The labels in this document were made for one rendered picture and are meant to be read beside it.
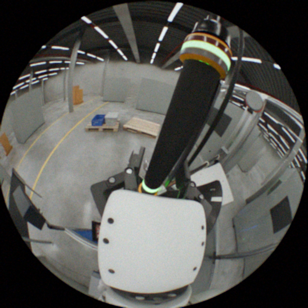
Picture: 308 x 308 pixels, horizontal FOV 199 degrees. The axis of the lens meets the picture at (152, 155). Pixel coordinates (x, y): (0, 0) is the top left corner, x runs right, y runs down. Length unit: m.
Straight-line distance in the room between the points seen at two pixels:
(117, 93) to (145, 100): 2.60
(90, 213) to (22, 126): 5.47
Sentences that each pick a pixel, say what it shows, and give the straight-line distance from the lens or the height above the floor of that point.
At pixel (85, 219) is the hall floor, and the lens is 1.76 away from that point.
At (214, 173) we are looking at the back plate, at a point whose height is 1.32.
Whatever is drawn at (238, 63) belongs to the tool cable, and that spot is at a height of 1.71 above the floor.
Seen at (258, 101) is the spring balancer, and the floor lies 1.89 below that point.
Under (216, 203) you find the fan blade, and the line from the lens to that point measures 0.27.
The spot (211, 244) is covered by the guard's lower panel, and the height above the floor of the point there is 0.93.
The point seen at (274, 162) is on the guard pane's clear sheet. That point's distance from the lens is 0.76.
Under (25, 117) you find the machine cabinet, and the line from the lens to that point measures 6.20.
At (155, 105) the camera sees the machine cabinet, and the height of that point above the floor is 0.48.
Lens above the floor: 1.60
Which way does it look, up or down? 42 degrees down
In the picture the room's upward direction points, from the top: 19 degrees clockwise
